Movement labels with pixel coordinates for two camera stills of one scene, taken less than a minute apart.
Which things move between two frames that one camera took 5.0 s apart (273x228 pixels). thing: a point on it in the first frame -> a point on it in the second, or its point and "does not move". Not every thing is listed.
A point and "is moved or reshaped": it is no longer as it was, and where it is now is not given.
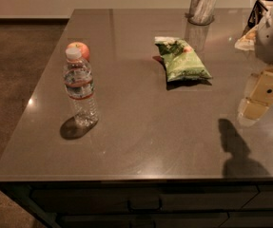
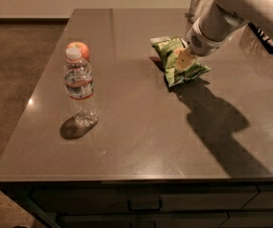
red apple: x=85 y=50 does not move
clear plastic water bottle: x=79 y=84 does not move
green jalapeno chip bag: x=181 y=60 is moved or reshaped
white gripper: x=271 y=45 -> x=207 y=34
